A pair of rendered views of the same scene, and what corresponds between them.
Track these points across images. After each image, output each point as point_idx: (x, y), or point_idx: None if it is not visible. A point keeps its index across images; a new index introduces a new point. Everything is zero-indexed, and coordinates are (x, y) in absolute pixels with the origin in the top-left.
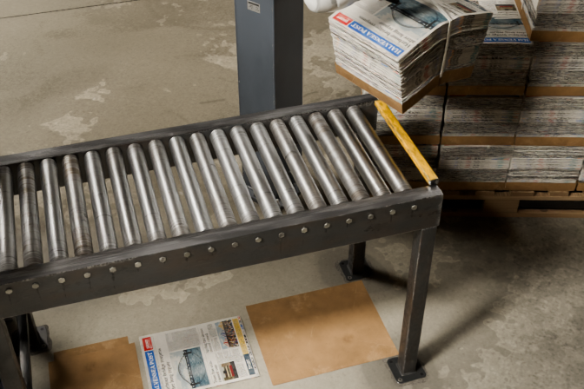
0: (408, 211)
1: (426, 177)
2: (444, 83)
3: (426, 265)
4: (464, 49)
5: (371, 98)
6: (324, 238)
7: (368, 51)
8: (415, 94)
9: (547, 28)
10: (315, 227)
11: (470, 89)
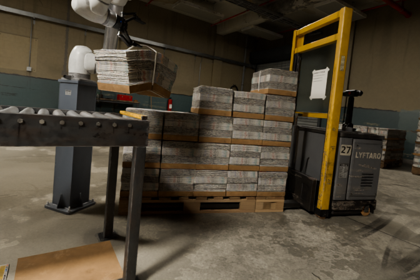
0: (125, 127)
1: (140, 116)
2: (161, 133)
3: (139, 179)
4: (165, 77)
5: (119, 113)
6: (59, 134)
7: (111, 58)
8: (137, 84)
9: (204, 107)
10: (52, 121)
11: (173, 137)
